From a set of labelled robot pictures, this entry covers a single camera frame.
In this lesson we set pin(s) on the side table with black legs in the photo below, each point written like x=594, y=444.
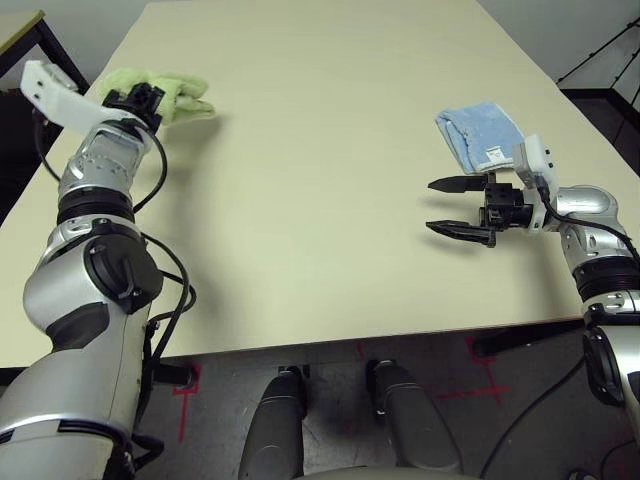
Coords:
x=20, y=27

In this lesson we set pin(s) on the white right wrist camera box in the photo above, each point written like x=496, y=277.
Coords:
x=537, y=160

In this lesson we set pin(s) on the folded light blue towel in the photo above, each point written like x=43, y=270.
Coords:
x=480, y=137

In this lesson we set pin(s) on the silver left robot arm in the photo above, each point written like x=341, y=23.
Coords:
x=95, y=260

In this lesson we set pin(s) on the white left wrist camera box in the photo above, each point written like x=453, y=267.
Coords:
x=55, y=100

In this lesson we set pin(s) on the grey robot leg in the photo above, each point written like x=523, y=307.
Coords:
x=410, y=420
x=275, y=425

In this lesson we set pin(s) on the grey robot right leg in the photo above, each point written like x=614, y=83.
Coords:
x=410, y=420

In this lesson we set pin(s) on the grey robot left leg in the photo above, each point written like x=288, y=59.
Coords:
x=275, y=425

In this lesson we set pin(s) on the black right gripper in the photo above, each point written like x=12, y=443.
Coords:
x=505, y=205

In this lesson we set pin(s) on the black foam floor mats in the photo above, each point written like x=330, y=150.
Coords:
x=20, y=145

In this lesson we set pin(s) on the green towel with white trim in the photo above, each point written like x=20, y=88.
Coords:
x=185, y=97

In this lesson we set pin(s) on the black table foot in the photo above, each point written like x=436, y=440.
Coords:
x=172, y=374
x=525, y=339

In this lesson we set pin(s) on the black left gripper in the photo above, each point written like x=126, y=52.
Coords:
x=140, y=102

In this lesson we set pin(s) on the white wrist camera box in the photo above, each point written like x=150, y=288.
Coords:
x=55, y=100
x=537, y=160

